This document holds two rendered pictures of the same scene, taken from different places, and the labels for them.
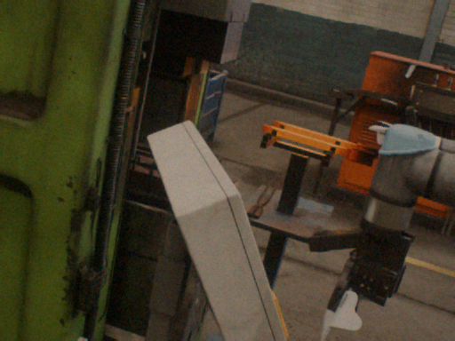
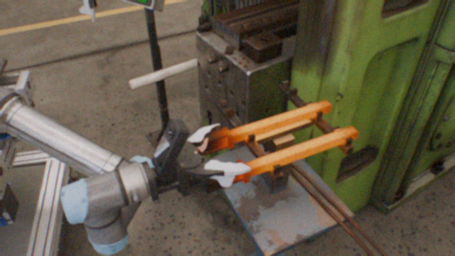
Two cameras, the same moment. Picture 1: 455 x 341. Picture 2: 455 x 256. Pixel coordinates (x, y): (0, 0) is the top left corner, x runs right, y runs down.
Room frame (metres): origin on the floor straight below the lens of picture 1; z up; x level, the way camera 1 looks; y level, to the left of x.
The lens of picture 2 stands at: (2.34, -1.07, 1.67)
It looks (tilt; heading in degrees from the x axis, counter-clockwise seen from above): 40 degrees down; 134
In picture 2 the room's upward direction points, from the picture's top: straight up
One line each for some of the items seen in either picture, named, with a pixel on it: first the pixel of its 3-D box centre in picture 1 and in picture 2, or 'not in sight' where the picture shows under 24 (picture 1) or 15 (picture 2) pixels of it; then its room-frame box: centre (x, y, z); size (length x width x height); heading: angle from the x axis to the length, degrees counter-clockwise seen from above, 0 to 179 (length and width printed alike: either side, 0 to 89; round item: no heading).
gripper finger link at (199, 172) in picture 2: not in sight; (204, 168); (1.94, -0.72, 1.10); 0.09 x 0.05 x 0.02; 33
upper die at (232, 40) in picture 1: (149, 24); not in sight; (1.40, 0.14, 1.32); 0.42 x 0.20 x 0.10; 77
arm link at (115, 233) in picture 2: not in sight; (110, 220); (1.82, -0.89, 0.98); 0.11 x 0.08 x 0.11; 117
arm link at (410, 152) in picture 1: (403, 164); not in sight; (0.81, -0.33, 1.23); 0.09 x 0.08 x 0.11; 63
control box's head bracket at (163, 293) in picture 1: (193, 272); not in sight; (0.80, -0.05, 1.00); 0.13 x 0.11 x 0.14; 167
